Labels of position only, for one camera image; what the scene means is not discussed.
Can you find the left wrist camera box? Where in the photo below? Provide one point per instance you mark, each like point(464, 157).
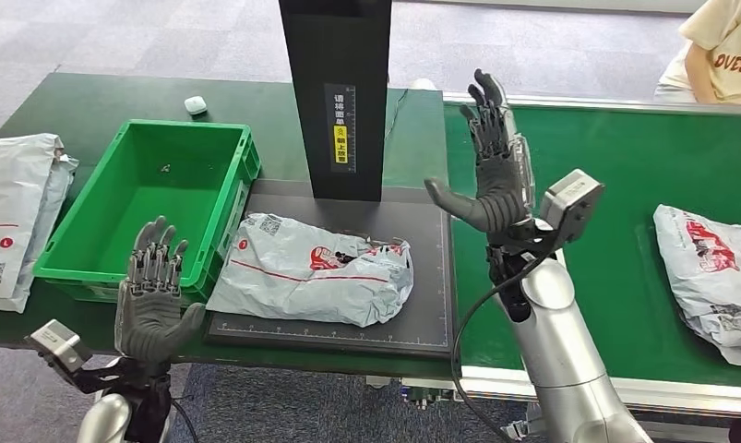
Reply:
point(58, 345)

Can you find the metal conveyor connector block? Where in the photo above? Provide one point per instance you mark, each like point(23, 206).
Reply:
point(431, 394)

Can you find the small white round object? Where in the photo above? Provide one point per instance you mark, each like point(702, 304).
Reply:
point(424, 84)

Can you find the black scanner column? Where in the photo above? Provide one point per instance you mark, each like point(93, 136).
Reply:
point(339, 61)

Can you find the white poly mailer package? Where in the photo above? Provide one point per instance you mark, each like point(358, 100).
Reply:
point(9, 195)

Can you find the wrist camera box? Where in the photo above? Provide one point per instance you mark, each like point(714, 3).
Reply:
point(58, 345)
point(572, 198)

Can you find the green conveyor belt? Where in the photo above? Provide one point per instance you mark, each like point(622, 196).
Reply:
point(621, 159)

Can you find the green plastic crate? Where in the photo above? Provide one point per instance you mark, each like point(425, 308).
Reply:
point(131, 208)

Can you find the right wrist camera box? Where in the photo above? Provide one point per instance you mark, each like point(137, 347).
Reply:
point(572, 198)

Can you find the small white earbud case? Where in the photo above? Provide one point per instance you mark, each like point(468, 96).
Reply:
point(195, 106)

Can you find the pale grey poly mailer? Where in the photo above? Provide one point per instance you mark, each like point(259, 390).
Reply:
point(57, 195)

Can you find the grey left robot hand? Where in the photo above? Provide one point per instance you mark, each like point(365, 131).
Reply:
point(147, 324)

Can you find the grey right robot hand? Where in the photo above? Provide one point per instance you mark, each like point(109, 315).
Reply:
point(498, 189)

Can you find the person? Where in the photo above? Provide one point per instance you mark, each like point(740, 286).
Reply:
point(724, 55)

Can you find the black scanner base plate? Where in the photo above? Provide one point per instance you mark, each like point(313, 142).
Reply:
point(425, 293)

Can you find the grey poly mailer package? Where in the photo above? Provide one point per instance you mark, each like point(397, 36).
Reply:
point(712, 287)
point(296, 287)

